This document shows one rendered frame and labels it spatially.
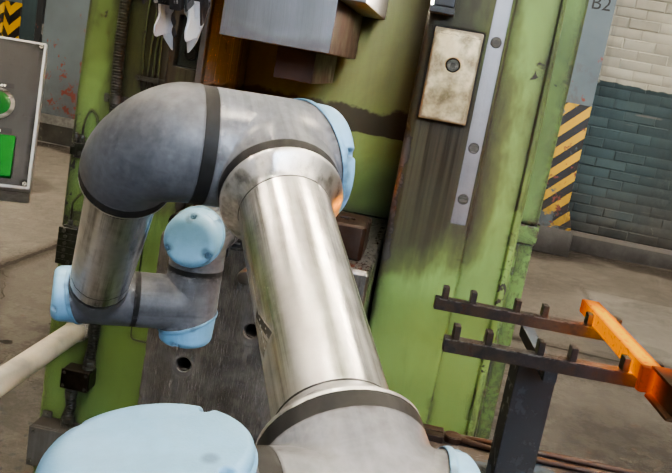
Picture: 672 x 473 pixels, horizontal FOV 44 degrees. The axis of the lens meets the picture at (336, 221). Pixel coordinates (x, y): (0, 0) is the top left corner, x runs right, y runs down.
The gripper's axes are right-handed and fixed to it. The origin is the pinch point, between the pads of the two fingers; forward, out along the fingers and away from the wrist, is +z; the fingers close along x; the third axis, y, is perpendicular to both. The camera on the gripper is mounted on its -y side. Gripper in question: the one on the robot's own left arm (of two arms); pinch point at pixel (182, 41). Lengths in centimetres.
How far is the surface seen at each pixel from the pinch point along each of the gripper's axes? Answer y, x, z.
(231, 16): -14.4, 4.0, 1.1
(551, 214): -463, 149, 341
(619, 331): 19, 77, 26
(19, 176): 13.7, -24.3, 23.1
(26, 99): 2.5, -27.7, 15.0
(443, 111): -20, 44, 16
